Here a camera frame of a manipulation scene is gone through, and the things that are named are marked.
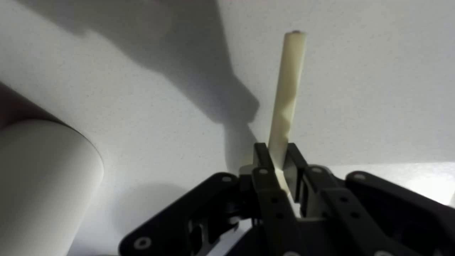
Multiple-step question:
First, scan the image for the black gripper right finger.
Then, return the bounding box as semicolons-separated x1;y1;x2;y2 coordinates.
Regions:
284;141;455;256

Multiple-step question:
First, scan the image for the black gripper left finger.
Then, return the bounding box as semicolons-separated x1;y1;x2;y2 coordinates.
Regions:
117;141;309;256

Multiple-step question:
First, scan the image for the white mug red inside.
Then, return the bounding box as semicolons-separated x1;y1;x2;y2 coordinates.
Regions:
0;119;105;256

